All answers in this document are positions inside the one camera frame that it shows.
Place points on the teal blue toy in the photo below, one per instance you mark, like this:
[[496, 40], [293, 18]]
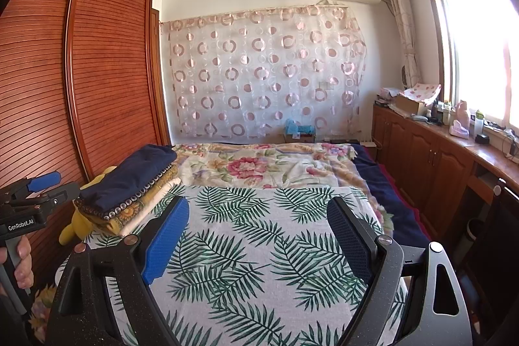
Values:
[[299, 126]]

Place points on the black chair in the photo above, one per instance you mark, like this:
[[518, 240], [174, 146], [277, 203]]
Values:
[[498, 248]]

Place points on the wooden window cabinet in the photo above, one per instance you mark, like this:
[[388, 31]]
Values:
[[425, 155]]

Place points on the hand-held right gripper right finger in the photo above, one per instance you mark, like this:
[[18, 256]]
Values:
[[350, 240]]

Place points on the dark blue blanket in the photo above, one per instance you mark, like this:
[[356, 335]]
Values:
[[389, 188]]

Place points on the person's left hand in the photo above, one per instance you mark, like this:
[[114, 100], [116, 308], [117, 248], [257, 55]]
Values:
[[25, 269]]

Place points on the floral blanket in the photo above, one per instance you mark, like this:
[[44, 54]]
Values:
[[251, 167]]

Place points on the patterned window curtain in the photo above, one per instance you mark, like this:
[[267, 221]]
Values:
[[403, 17]]

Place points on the black power adapter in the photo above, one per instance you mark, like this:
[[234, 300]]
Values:
[[482, 139]]

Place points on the pink tissue box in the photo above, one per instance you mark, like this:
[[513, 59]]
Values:
[[458, 130]]

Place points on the grey waste bin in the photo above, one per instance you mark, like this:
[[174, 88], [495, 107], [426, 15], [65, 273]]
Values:
[[476, 234]]

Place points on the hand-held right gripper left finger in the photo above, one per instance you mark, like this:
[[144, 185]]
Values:
[[166, 240]]

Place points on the cream folded cloth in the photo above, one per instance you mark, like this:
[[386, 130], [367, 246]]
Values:
[[152, 208]]

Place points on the leaf-print bed sheet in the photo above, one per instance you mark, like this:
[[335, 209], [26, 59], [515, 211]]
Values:
[[259, 248]]

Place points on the yellow patterned cloth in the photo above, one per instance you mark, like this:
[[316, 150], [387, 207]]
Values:
[[109, 223]]

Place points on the navy blue printed t-shirt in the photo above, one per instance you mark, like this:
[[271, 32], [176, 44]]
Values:
[[129, 175]]

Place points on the sheer circle-patterned curtain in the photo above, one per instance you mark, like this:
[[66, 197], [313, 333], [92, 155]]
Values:
[[263, 78]]

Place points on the navy medallion-print cloth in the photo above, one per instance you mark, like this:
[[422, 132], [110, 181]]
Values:
[[133, 197]]

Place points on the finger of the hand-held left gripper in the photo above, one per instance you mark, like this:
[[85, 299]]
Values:
[[45, 181], [63, 194]]

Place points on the pink figurine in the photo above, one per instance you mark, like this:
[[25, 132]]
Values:
[[463, 111]]

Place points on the wooden slatted wardrobe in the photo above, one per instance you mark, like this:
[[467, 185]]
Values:
[[109, 78]]

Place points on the pile of papers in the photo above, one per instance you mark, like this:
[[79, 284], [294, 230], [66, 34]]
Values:
[[387, 95]]

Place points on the wooden-framed window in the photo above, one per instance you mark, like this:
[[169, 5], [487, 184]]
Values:
[[478, 54]]

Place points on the yellow plush toy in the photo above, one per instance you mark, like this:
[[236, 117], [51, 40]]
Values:
[[79, 228]]

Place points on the white power strip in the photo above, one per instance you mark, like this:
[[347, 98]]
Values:
[[368, 143]]

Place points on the green-capped bottle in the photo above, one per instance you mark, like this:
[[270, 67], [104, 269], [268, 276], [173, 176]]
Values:
[[479, 123]]

